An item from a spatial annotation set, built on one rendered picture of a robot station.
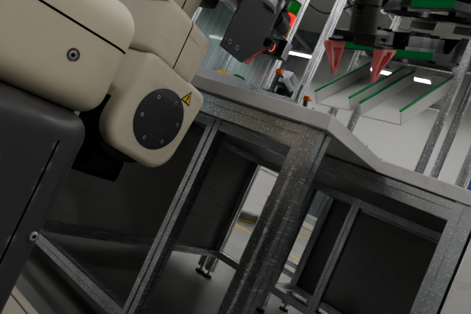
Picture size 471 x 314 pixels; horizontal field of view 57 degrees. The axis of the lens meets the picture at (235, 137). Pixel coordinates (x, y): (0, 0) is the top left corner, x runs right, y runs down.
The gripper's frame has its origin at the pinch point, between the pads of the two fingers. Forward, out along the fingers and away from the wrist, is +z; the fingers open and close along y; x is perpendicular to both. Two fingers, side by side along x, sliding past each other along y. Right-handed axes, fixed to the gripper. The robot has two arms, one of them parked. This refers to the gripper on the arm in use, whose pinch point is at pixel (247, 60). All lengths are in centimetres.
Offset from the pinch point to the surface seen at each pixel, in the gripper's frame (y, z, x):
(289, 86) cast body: -3.6, -2.2, -22.6
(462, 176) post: -46, -12, -129
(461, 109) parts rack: -54, -15, -41
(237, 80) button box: -2.7, 7.9, 3.0
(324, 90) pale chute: -21.9, -1.2, -13.4
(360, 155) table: -53, 20, 17
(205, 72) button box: 11.6, 8.1, 2.9
